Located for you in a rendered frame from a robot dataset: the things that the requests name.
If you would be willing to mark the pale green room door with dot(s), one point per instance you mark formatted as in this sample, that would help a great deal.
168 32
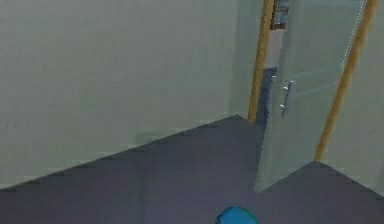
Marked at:
306 110

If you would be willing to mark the blue round object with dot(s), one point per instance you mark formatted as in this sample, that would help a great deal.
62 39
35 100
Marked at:
237 216

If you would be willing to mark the brown shelf unit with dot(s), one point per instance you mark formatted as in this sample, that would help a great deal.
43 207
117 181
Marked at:
279 15

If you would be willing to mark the wooden door frame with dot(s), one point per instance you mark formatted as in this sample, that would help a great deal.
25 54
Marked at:
260 63

